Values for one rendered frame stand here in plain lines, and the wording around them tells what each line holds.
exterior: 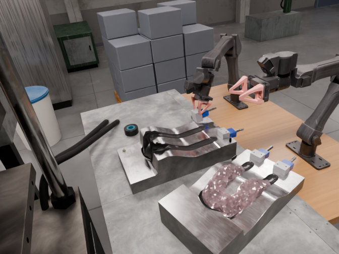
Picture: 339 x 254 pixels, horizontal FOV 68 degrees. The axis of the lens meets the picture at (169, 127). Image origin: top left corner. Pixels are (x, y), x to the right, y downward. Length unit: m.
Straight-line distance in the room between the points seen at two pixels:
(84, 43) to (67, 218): 4.47
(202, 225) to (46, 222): 0.62
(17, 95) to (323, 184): 1.14
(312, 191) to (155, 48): 2.26
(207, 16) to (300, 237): 7.39
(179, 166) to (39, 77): 2.97
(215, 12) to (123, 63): 5.56
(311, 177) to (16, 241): 1.04
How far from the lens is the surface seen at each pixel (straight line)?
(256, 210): 0.91
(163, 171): 1.06
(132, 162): 1.15
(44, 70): 3.76
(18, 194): 0.91
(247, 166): 1.11
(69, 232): 1.08
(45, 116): 2.99
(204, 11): 7.94
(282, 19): 6.47
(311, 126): 1.20
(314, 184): 1.18
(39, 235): 1.13
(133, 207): 1.04
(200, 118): 1.28
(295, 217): 1.03
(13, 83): 0.91
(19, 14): 3.65
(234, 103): 1.66
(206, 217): 0.84
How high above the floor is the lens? 1.57
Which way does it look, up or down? 32 degrees down
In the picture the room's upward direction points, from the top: 6 degrees counter-clockwise
